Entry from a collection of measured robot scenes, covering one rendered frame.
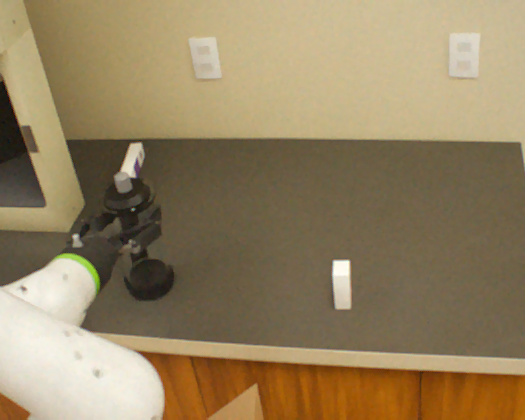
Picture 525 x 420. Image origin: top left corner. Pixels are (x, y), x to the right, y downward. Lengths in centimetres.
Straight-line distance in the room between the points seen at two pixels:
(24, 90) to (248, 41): 57
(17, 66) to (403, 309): 90
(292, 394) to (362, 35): 84
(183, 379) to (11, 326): 79
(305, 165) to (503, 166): 47
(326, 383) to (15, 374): 79
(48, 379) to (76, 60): 131
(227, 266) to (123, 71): 67
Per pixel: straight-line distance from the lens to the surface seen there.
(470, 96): 185
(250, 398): 100
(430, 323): 140
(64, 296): 110
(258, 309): 144
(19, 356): 82
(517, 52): 181
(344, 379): 146
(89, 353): 83
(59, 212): 172
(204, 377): 154
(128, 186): 139
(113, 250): 127
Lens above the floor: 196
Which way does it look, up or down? 38 degrees down
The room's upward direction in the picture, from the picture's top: 9 degrees counter-clockwise
